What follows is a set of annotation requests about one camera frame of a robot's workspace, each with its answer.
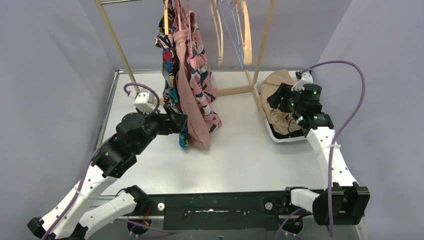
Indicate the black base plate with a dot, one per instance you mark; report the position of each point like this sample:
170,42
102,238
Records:
218,211

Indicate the comic print shorts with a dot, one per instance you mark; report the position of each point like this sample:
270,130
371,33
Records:
170,61

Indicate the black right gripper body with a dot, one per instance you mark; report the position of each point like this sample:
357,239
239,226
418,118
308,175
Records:
292,102

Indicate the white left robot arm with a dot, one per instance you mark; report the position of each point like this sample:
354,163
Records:
72,218

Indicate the blue hanger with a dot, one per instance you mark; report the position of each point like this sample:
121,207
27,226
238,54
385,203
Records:
228,9

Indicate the white plastic basket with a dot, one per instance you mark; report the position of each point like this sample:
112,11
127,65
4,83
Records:
257,89

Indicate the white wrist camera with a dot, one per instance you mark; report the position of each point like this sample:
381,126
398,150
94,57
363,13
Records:
144,101
303,78

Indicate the pink shark print shorts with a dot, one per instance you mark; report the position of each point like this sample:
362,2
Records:
202,82

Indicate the black shorts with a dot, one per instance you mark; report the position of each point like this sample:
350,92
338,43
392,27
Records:
291,130

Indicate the beige shorts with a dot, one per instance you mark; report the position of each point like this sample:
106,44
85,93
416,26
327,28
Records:
281,122

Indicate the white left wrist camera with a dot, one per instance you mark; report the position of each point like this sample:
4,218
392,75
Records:
144,101

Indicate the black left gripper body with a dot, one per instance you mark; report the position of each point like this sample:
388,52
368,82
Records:
178,120

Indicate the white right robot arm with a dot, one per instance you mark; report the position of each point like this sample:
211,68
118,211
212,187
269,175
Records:
344,201

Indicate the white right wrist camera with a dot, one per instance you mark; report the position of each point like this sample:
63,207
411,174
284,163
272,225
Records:
303,78

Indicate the yellow hanger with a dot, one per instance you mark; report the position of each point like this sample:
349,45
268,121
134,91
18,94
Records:
166,17

